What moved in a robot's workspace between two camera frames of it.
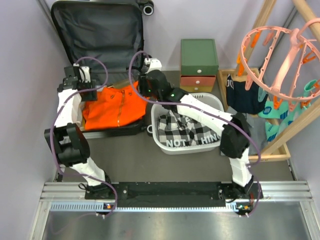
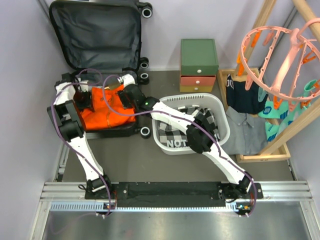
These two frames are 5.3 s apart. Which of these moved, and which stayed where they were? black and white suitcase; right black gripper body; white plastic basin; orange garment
Moved: right black gripper body
Stayed: white plastic basin; orange garment; black and white suitcase
